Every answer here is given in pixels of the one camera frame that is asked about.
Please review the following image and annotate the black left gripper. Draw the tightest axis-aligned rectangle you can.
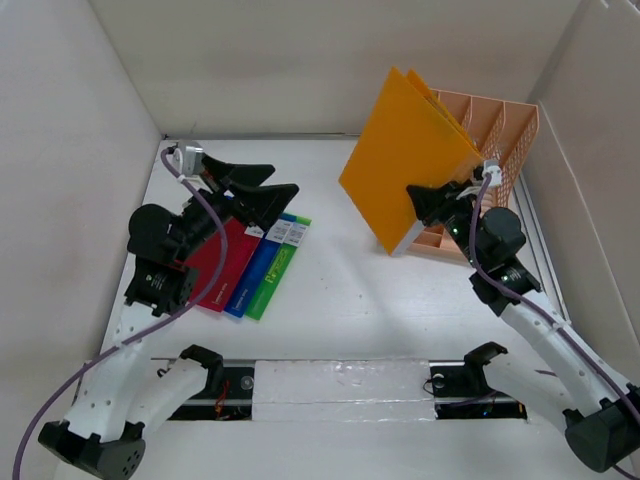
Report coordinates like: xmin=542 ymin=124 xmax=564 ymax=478
xmin=175 ymin=153 xmax=300 ymax=260

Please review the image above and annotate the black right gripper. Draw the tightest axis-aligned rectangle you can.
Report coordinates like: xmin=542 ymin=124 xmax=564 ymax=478
xmin=406 ymin=178 xmax=485 ymax=269

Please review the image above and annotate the orange folder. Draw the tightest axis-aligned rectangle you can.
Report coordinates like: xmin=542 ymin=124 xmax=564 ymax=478
xmin=339 ymin=67 xmax=483 ymax=256

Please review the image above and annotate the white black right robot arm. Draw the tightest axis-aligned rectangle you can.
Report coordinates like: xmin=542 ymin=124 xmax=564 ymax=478
xmin=406 ymin=176 xmax=639 ymax=473

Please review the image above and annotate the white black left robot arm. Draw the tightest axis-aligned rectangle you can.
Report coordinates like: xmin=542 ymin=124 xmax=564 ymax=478
xmin=38 ymin=156 xmax=299 ymax=479

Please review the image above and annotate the blue folder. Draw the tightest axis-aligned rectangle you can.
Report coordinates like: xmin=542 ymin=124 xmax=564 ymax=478
xmin=224 ymin=213 xmax=297 ymax=318

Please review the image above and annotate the green folder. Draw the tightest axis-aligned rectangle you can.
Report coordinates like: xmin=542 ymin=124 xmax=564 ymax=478
xmin=245 ymin=215 xmax=312 ymax=321

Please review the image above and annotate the red folder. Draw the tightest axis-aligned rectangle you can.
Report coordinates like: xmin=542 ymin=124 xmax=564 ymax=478
xmin=177 ymin=214 xmax=264 ymax=314

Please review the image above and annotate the peach plastic file organizer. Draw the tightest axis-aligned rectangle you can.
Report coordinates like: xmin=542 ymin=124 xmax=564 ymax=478
xmin=404 ymin=87 xmax=541 ymax=266

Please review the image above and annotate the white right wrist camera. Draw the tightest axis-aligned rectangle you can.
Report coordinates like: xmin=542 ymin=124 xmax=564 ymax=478
xmin=482 ymin=159 xmax=503 ymax=188

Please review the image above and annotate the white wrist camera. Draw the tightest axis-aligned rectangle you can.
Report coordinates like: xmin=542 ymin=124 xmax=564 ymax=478
xmin=173 ymin=140 xmax=205 ymax=176
xmin=482 ymin=159 xmax=503 ymax=188

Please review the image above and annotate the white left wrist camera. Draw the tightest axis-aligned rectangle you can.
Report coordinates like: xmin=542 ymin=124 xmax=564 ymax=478
xmin=173 ymin=140 xmax=205 ymax=176

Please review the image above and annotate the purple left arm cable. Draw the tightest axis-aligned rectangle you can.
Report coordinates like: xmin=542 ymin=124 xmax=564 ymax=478
xmin=12 ymin=144 xmax=232 ymax=480

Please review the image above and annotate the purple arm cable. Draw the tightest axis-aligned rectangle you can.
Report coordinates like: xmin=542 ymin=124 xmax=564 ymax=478
xmin=467 ymin=167 xmax=640 ymax=476
xmin=12 ymin=144 xmax=232 ymax=480

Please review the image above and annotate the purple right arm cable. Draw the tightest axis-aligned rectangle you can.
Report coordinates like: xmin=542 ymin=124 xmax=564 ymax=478
xmin=467 ymin=167 xmax=640 ymax=476

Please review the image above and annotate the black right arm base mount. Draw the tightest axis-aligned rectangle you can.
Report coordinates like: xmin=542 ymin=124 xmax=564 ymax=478
xmin=423 ymin=342 xmax=528 ymax=420

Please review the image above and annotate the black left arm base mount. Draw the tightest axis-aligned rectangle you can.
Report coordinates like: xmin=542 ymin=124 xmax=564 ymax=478
xmin=169 ymin=359 xmax=256 ymax=421

